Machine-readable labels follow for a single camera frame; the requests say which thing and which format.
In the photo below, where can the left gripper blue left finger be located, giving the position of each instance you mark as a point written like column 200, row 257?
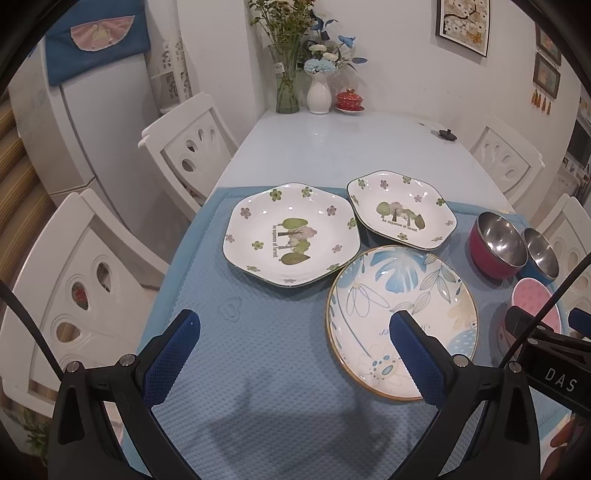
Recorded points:
column 144, row 382

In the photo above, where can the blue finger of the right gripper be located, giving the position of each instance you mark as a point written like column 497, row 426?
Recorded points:
column 580, row 321
column 542, row 336

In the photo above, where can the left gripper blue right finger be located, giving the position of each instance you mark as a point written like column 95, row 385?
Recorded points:
column 450, row 383

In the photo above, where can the round blue leaf plate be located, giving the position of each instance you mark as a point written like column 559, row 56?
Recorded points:
column 379, row 283

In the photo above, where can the small hexagonal tree plate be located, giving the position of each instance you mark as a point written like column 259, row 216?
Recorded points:
column 402, row 209

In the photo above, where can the large hexagonal tree plate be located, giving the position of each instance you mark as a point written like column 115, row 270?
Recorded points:
column 291, row 235

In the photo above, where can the person's right hand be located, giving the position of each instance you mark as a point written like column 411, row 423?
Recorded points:
column 570, row 445

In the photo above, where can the pink cartoon melamine bowl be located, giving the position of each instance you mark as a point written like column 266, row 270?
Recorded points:
column 530, row 295

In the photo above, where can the blue steel bowl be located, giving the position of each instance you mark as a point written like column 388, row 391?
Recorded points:
column 542, row 258

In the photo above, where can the magenta steel bowl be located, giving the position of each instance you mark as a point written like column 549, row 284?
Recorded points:
column 497, row 247

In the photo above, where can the white chair near right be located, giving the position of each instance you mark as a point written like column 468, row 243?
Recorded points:
column 568, row 230

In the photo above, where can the white chair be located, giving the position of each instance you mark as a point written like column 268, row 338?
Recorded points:
column 568, row 230
column 187, row 150
column 89, row 284
column 511, row 161

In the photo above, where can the white chair near left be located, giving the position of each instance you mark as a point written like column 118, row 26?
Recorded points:
column 89, row 284

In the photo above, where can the light blue waffle mat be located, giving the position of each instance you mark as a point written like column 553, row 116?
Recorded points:
column 262, row 395

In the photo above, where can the white chair far right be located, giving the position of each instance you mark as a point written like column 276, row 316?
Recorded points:
column 511, row 161

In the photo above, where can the small black lid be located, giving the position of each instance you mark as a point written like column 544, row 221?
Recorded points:
column 447, row 135

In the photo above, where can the yellow hanging tassels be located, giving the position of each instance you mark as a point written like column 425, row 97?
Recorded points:
column 541, row 102

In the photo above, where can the white chair far left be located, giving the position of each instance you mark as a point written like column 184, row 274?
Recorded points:
column 187, row 150

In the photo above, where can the small framed picture lower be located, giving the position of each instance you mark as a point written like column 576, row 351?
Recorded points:
column 546, row 76

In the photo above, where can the small framed picture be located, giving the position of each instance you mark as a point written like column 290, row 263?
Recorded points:
column 546, row 76
column 548, row 47

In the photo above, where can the white refrigerator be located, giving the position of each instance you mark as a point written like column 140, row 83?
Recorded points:
column 85, row 133

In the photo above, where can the small framed picture upper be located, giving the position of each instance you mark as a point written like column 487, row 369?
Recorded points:
column 548, row 47

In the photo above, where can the framed tree picture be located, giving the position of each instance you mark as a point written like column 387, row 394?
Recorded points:
column 466, row 23

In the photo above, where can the white vase with blue flowers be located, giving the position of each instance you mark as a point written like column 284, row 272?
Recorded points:
column 322, row 56

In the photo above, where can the blue cloth fridge cover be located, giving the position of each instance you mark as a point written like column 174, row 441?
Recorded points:
column 93, row 34

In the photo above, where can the glass vase with green stems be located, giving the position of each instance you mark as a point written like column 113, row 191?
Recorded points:
column 285, row 24

